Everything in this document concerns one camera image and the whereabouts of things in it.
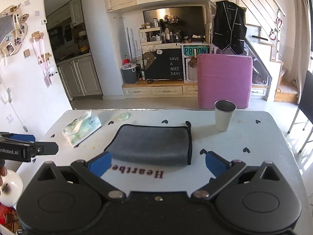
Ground grey microfibre towel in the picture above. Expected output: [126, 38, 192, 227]
[104, 121, 192, 167]

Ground tissue pack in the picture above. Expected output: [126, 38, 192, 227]
[62, 110, 102, 147]

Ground pale green round lid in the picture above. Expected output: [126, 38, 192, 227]
[117, 112, 130, 121]

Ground white steel-rimmed cup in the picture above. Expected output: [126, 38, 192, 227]
[214, 100, 237, 132]

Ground low white drawer unit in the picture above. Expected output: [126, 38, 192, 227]
[122, 82, 269, 100]

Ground grey kitchen cabinet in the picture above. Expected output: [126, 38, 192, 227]
[57, 54, 102, 99]

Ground pink upright cushion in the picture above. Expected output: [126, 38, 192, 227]
[197, 54, 253, 109]

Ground grey waste bin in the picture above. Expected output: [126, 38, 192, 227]
[121, 63, 138, 84]

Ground black folding chair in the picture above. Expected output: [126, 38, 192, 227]
[287, 70, 313, 155]

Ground teal poison sign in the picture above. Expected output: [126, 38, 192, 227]
[183, 45, 210, 57]

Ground black vest with white trim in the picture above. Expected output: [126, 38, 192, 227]
[212, 1, 247, 55]

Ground white shelf rack with bottles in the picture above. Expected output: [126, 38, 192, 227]
[139, 27, 162, 46]

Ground staircase with metal railing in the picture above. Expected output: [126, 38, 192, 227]
[236, 0, 298, 103]

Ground beige curtain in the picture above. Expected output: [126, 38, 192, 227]
[291, 0, 311, 103]

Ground wooden wall photo display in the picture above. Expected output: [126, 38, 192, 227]
[0, 4, 29, 57]

